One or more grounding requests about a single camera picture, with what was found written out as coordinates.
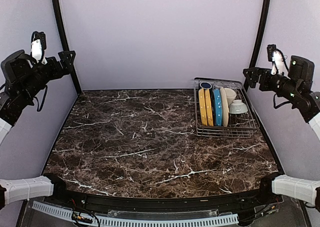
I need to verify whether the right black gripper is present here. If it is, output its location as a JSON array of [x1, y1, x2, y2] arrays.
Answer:
[[243, 66, 300, 102]]

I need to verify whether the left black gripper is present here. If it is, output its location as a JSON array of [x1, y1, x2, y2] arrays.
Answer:
[[20, 49, 76, 101]]

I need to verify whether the blue polka dot plate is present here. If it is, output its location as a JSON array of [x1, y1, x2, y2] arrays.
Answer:
[[213, 88, 223, 127]]

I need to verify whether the beige bird pattern plate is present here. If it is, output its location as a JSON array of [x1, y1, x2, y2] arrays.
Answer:
[[219, 87, 229, 127]]

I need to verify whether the yellow polka dot plate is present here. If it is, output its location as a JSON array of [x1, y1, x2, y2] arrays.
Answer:
[[204, 89, 214, 127], [198, 88, 208, 126]]

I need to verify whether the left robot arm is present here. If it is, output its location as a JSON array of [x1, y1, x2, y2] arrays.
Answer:
[[0, 49, 76, 208]]

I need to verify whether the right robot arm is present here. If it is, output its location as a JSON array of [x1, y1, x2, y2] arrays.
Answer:
[[243, 55, 320, 210]]

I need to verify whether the cream ribbed mug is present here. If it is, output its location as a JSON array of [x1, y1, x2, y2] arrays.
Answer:
[[224, 87, 237, 106]]

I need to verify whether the pale green bowl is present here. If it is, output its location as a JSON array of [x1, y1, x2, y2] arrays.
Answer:
[[229, 99, 249, 115]]

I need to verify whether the clear drinking glass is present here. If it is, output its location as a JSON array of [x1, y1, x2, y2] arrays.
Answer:
[[213, 81, 225, 89]]

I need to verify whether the dark blue mug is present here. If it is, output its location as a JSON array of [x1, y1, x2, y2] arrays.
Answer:
[[199, 81, 213, 90]]

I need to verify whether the wire dish rack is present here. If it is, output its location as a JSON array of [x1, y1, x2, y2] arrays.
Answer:
[[193, 77, 260, 138]]

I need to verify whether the left black frame post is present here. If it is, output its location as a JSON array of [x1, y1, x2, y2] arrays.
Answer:
[[51, 0, 82, 96]]

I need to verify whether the black frame post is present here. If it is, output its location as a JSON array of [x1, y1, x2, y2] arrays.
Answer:
[[243, 0, 273, 92], [51, 0, 82, 96]]

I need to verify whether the right black frame post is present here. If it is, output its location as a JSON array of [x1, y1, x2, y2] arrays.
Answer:
[[243, 0, 273, 92]]

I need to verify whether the black front rail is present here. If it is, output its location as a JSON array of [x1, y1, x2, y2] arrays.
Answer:
[[44, 189, 283, 213]]

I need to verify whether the white slotted cable duct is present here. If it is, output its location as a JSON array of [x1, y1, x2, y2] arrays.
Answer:
[[32, 201, 239, 227]]

